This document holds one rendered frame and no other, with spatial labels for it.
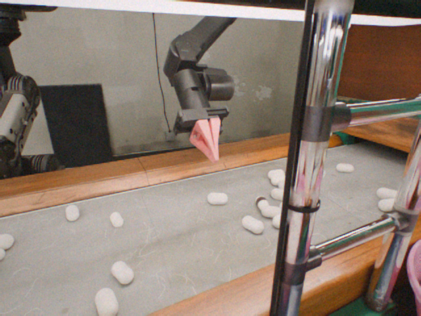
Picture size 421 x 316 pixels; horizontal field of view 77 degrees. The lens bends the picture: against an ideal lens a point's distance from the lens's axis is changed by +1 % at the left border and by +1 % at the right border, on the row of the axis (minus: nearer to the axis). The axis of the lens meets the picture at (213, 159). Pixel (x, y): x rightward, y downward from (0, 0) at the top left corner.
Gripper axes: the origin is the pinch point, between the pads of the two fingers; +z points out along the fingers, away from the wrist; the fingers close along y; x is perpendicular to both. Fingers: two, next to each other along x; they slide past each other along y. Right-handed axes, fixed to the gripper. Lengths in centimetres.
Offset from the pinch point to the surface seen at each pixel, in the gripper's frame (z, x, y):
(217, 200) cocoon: 7.3, 2.2, -1.4
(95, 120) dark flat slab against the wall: -126, 156, -15
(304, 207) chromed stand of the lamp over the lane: 16.8, -25.5, -7.3
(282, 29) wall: -161, 89, 156
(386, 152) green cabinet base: 4, 6, 53
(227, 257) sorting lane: 17.3, -4.6, -5.8
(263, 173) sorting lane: 2.1, 8.3, 14.3
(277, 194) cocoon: 9.5, 0.0, 9.4
